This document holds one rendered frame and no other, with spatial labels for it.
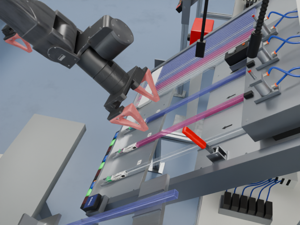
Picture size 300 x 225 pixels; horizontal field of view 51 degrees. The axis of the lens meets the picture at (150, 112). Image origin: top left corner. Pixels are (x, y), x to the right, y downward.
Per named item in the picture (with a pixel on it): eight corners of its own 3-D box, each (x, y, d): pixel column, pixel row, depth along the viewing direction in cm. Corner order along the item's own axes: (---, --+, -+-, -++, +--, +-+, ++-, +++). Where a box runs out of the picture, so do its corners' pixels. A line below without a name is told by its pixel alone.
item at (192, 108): (168, 139, 205) (174, 33, 151) (175, 115, 221) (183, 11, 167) (204, 147, 200) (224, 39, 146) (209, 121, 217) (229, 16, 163)
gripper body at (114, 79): (143, 70, 69) (118, 46, 66) (128, 100, 62) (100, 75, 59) (125, 83, 73) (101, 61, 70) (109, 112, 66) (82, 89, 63)
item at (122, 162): (99, 210, 92) (91, 204, 90) (155, 78, 138) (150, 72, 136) (143, 197, 80) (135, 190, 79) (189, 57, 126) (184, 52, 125)
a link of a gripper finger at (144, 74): (170, 89, 73) (142, 60, 70) (163, 109, 68) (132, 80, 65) (151, 100, 77) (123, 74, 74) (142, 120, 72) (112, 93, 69)
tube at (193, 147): (109, 182, 94) (106, 180, 93) (110, 179, 95) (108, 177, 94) (264, 125, 63) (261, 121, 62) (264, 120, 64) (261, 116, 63)
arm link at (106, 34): (50, 25, 63) (43, 54, 57) (83, -14, 56) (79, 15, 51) (99, 55, 69) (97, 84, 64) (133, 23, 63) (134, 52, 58)
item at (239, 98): (121, 155, 101) (118, 152, 101) (122, 152, 102) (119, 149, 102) (264, 91, 70) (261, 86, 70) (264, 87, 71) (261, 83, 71)
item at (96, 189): (103, 216, 93) (85, 202, 91) (157, 83, 139) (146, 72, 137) (105, 215, 93) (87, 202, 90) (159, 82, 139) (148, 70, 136)
